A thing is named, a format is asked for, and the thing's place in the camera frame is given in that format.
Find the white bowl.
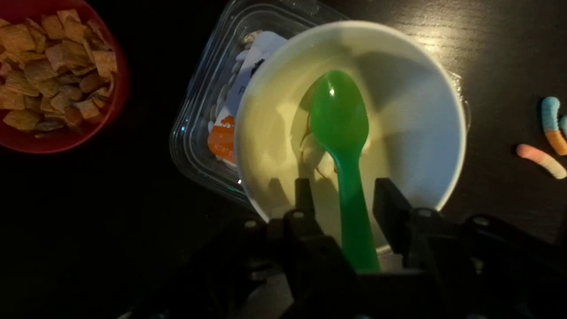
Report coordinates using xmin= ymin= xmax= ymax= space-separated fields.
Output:
xmin=233 ymin=19 xmax=470 ymax=253

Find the green plastic spoon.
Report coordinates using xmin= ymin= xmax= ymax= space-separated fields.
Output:
xmin=309 ymin=67 xmax=383 ymax=274

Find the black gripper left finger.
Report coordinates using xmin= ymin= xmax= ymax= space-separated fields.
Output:
xmin=293 ymin=175 xmax=319 ymax=224

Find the orange red bowl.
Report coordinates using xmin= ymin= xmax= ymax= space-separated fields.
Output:
xmin=0 ymin=0 xmax=130 ymax=157

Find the cereal pieces heap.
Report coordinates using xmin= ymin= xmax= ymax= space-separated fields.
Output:
xmin=0 ymin=6 xmax=121 ymax=134

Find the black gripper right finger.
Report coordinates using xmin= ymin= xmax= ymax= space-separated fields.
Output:
xmin=373 ymin=175 xmax=420 ymax=253

